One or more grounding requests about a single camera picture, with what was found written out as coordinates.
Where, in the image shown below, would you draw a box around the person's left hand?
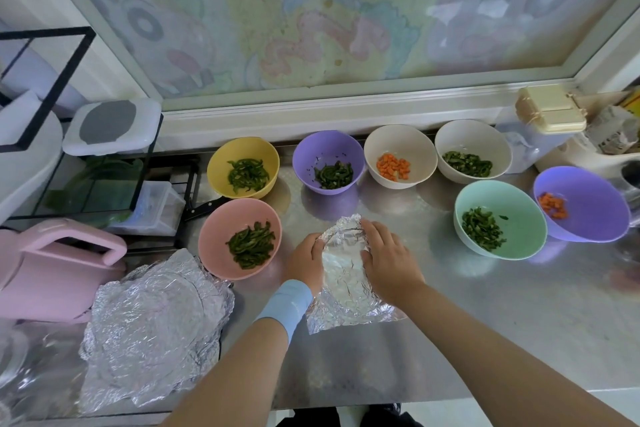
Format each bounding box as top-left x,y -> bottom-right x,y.
285,234 -> 327,295

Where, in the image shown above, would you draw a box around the black-handled knife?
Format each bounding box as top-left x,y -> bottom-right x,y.
181,195 -> 231,223

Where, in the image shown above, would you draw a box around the person's right hand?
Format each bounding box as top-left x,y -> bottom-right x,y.
360,220 -> 427,308

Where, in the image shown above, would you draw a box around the large purple bowl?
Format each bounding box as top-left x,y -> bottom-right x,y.
533,165 -> 632,244

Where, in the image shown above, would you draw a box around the person's right forearm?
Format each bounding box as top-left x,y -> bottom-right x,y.
389,284 -> 639,427

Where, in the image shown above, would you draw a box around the person's dark clothing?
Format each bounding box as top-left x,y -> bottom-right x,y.
289,403 -> 427,427

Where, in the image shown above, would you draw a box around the black wire rack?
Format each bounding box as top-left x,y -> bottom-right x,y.
0,26 -> 202,248

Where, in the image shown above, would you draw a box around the green pepper strips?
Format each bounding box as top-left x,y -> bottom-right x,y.
442,150 -> 494,178
313,161 -> 355,190
461,206 -> 510,253
225,221 -> 277,271
227,158 -> 270,194

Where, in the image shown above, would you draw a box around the light blue wristband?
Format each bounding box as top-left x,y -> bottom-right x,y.
254,280 -> 314,345

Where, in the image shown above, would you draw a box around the foil-covered plate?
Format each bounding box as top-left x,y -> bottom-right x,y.
78,249 -> 236,415

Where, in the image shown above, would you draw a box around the aluminium foil sheet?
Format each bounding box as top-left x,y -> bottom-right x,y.
306,214 -> 407,335

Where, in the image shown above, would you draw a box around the clear container with beige lid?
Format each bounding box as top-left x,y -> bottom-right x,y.
494,85 -> 589,175

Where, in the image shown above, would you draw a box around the pink bowl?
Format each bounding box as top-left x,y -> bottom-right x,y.
198,198 -> 283,282

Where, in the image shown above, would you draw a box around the clear glass vessel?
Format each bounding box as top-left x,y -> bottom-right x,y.
0,319 -> 90,425

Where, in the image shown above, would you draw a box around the clear plastic box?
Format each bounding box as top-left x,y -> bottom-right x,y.
105,180 -> 187,237

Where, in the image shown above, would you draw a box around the white box with grey lid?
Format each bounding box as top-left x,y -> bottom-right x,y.
61,98 -> 163,157

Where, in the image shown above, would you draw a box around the pink plastic pitcher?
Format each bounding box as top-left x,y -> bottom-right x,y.
0,218 -> 128,325

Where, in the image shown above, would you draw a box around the crumpled printed bag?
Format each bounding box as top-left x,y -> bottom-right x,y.
584,104 -> 640,156

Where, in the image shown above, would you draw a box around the yellow packet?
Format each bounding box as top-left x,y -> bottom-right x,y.
619,87 -> 640,118

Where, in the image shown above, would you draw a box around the diced carrot pieces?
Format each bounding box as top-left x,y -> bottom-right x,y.
376,153 -> 412,181
537,192 -> 569,220

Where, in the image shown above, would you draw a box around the white kitchen appliance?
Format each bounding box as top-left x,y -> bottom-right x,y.
534,132 -> 640,180

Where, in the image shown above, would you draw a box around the beige bowl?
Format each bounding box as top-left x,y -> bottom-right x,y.
363,124 -> 439,189
434,119 -> 514,185

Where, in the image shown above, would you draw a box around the person's left forearm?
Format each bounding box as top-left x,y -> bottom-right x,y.
159,316 -> 291,427

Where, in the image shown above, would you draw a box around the mint green bowl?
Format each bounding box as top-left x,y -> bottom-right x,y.
453,180 -> 549,261

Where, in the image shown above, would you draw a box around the small purple bowl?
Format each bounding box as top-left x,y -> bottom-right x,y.
292,130 -> 365,190

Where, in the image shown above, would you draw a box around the window with cartoon drawing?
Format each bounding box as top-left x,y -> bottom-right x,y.
25,0 -> 640,113

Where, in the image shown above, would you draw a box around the yellow bowl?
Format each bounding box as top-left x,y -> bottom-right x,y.
206,136 -> 281,200

